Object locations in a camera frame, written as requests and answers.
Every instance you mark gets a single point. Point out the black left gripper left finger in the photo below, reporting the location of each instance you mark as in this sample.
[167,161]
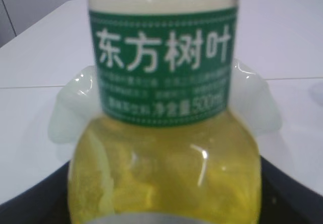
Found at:
[46,202]

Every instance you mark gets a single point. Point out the green wavy glass bowl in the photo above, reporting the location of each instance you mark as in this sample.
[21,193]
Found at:
[77,103]

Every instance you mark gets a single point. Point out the black mesh pen holder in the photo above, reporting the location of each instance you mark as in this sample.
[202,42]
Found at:
[316,93]

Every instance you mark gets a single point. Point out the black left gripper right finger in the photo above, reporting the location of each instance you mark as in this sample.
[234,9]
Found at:
[285,200]

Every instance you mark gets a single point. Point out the yellow tea bottle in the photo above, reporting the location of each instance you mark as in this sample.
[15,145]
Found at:
[166,148]

